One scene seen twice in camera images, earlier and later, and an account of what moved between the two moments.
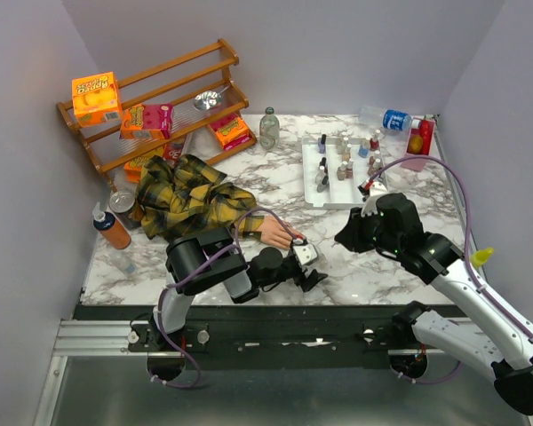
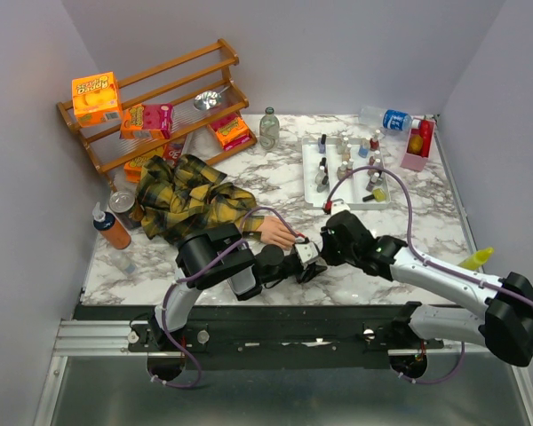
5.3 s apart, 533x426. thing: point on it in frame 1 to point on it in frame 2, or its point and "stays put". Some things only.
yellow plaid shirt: [176, 199] stays put
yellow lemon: [416, 144] stays put
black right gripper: [350, 235] to [326, 249]
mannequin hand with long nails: [274, 232] stays put
